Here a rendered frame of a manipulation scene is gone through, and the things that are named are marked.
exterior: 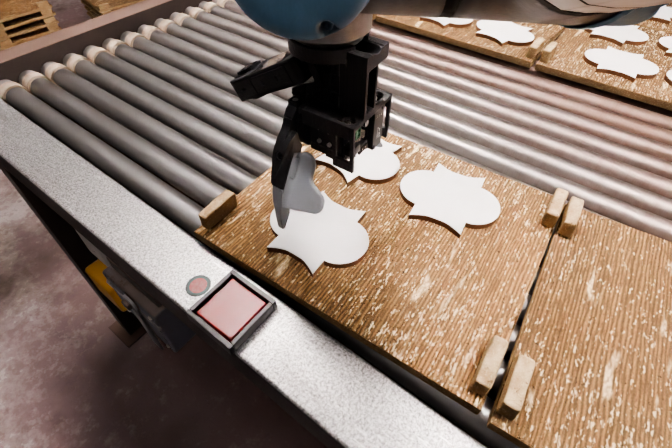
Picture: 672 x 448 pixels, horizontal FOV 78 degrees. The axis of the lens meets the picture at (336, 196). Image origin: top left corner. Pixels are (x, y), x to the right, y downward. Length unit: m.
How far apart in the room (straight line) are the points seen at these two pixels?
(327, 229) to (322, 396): 0.21
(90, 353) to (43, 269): 0.47
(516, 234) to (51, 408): 1.47
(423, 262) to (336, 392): 0.19
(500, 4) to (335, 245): 0.38
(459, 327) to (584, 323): 0.14
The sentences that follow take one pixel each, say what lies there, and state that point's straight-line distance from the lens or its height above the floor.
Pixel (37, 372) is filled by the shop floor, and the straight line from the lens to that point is 1.78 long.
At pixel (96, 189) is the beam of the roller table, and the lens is 0.76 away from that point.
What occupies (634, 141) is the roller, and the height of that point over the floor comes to 0.92.
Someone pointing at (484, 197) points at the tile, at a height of 0.95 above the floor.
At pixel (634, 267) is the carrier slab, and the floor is 0.94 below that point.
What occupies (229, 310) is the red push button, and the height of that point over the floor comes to 0.93.
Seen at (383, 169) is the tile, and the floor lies 0.95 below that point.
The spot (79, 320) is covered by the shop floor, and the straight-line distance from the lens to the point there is 1.81.
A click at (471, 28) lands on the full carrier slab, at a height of 0.94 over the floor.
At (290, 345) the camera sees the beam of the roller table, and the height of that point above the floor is 0.92.
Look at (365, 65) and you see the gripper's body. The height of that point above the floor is 1.21.
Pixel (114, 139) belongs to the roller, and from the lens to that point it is 0.86.
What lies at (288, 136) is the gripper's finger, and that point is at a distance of 0.41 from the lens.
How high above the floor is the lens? 1.38
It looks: 45 degrees down
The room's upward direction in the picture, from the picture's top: straight up
